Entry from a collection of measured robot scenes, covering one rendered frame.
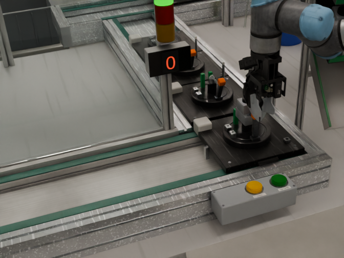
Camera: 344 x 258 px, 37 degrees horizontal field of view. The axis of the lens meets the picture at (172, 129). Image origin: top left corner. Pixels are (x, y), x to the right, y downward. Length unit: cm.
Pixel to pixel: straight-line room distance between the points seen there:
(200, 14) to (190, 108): 104
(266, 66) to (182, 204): 40
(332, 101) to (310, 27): 43
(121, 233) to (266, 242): 36
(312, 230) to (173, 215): 35
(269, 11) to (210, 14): 144
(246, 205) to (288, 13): 47
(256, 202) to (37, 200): 58
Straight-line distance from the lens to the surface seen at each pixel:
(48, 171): 147
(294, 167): 140
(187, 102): 167
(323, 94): 150
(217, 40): 242
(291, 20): 118
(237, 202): 127
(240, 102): 143
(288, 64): 219
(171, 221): 132
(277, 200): 133
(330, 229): 138
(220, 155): 141
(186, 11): 258
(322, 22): 116
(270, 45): 125
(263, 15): 121
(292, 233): 136
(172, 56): 139
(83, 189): 143
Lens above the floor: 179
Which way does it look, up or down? 32 degrees down
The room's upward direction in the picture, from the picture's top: 3 degrees counter-clockwise
